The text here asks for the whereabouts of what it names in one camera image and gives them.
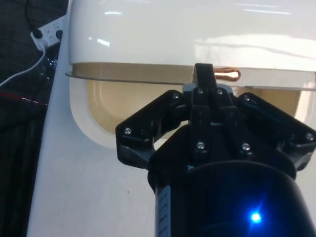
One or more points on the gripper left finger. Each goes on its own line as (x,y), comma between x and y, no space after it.
(138,133)

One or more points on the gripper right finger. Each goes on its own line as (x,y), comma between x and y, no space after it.
(271,118)

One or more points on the rounded box lid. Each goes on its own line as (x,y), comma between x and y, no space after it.
(172,32)

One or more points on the cream box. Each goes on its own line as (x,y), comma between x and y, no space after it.
(79,111)

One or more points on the white power strip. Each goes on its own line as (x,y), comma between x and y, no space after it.
(49,32)

